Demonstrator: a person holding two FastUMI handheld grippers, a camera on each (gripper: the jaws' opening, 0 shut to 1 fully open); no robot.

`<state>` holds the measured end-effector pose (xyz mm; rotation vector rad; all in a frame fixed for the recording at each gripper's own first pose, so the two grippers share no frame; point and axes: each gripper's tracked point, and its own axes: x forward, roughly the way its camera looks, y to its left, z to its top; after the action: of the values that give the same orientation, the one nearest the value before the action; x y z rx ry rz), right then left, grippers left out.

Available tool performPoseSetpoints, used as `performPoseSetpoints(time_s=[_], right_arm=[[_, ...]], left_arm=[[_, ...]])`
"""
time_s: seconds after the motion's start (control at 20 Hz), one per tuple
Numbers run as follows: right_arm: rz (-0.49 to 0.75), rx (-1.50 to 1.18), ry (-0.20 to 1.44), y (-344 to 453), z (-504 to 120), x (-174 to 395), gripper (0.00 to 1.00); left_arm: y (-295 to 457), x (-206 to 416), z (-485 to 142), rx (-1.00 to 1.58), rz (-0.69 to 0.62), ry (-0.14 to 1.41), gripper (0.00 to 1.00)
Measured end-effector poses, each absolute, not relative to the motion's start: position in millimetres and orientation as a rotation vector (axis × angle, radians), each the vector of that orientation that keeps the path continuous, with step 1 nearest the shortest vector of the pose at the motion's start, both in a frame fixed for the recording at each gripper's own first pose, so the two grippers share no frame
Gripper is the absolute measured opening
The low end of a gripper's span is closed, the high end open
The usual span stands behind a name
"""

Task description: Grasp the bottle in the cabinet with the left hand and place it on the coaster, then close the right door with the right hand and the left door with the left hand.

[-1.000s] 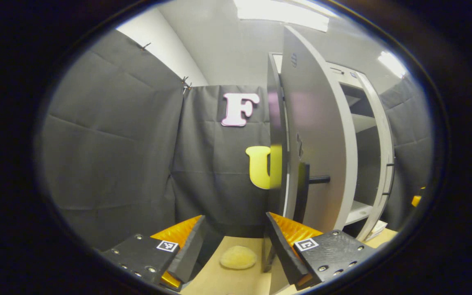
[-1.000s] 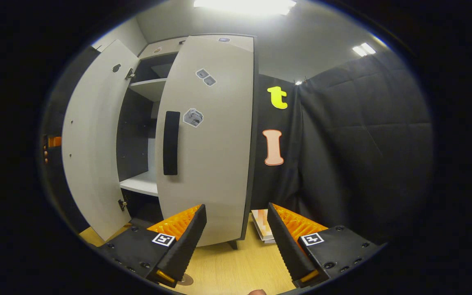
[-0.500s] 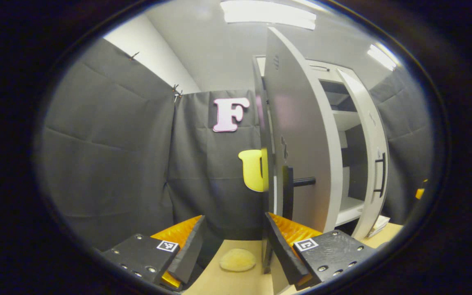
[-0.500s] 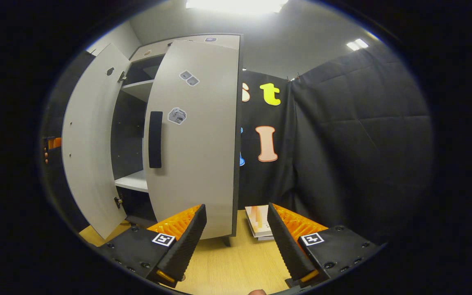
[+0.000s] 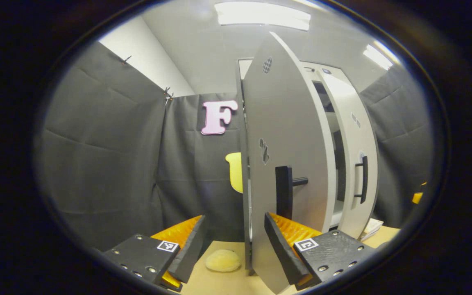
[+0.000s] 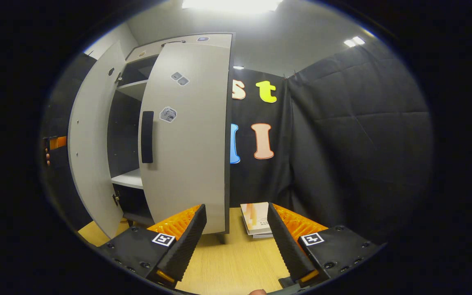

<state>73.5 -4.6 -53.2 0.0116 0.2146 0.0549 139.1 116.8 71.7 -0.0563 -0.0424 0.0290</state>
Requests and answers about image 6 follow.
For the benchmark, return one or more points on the beige book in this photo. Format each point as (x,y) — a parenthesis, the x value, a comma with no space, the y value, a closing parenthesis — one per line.
(256,217)

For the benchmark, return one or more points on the large ceiling light panel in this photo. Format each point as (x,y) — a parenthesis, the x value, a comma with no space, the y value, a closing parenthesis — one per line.
(232,4)

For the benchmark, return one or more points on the grey white cabinet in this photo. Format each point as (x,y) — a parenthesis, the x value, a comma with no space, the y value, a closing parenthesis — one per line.
(123,135)

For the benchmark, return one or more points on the black backdrop cloth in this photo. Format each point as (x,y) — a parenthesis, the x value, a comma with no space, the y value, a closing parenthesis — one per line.
(246,180)

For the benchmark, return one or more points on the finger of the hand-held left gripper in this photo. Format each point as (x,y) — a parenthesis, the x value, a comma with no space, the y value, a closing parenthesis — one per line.
(57,142)

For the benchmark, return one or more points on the blue book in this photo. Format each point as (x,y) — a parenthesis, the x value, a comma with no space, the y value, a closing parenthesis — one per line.
(264,236)

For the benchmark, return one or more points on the metal door hinge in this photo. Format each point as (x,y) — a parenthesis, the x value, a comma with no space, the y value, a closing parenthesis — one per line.
(118,77)
(116,199)

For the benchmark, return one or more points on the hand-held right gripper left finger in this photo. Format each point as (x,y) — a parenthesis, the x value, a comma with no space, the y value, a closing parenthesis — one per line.
(187,246)

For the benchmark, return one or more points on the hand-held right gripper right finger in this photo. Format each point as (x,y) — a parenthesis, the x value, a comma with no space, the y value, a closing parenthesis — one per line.
(287,246)

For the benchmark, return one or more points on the dark quilted cloth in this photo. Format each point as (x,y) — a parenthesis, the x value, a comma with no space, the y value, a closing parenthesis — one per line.
(355,143)

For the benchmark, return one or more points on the white cabinet door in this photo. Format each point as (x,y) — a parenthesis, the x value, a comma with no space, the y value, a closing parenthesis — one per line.
(195,143)
(90,143)

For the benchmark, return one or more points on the white cabinet shelf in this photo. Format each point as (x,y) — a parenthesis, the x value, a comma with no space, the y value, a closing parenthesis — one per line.
(133,89)
(129,179)

